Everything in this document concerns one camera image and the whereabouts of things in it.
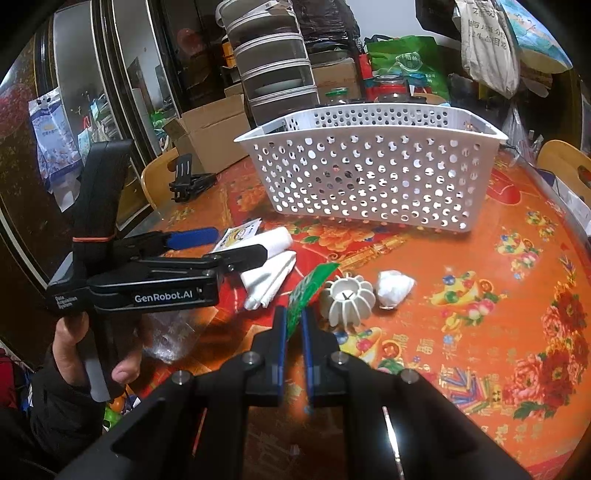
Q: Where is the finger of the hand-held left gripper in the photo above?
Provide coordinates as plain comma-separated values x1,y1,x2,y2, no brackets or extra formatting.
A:
213,244,269,278
120,226,219,254

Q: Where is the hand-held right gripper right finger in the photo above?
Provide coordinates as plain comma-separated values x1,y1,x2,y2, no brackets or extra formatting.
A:
301,305,534,480

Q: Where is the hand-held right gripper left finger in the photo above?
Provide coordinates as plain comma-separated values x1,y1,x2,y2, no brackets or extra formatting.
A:
55,305,288,480

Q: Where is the yellow cartoon sachet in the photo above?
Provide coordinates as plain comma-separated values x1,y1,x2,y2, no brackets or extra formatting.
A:
211,220,262,253

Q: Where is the white cloth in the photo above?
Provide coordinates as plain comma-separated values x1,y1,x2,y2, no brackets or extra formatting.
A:
239,251,297,311

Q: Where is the white plastic bag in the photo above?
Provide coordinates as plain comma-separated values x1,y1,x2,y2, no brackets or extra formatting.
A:
256,227,294,259
375,270,416,311

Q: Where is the clear plastic bag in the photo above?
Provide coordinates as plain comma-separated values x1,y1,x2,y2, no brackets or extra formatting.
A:
141,318,199,365

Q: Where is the white ribbed plastic ball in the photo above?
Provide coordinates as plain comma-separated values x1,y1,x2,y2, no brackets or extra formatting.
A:
320,273,376,332

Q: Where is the green plastic packet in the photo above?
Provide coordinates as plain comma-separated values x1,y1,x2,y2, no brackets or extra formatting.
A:
286,262,340,340

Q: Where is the white perforated plastic basket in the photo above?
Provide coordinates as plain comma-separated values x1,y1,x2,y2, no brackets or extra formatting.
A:
233,102,509,235

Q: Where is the person's left forearm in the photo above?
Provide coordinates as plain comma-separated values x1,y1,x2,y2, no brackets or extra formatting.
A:
0,357,118,480

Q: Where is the person's left hand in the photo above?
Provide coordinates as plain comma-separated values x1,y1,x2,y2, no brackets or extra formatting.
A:
52,315,143,401

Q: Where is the black folding phone stand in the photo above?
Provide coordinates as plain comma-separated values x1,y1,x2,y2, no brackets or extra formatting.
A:
168,156,218,204

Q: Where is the wooden chair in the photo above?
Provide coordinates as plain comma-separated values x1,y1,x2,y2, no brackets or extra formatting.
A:
536,140,591,185
141,148,181,210

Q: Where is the open cardboard box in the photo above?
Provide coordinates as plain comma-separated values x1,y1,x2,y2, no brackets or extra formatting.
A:
164,95,252,174

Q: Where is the blue white snack bag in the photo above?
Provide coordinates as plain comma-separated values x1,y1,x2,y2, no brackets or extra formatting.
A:
28,90,86,195

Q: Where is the tiered food storage rack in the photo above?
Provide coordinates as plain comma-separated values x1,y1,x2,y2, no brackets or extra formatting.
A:
216,0,319,127

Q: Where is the taped cardboard box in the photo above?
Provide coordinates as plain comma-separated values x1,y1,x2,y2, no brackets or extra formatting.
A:
314,62,361,100

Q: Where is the dark wooden mirrored wardrobe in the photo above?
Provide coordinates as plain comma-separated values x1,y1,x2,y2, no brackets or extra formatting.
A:
0,0,222,278

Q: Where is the large glass pickle jar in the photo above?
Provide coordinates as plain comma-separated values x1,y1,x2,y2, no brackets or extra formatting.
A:
374,74,411,103

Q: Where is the black plastic bag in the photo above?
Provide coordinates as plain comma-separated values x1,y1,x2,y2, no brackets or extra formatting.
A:
295,0,361,51

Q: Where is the green shopping bag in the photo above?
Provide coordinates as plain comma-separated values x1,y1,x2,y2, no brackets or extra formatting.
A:
365,36,451,104

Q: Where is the blue white paper bag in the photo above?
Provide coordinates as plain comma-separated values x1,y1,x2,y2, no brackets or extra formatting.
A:
547,168,591,222

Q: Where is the beige canvas tote bag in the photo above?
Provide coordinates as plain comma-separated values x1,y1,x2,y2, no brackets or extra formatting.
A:
455,0,522,99

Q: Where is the illustrated blue tote bag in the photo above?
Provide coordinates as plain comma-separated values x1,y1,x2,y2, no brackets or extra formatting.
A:
499,0,573,72

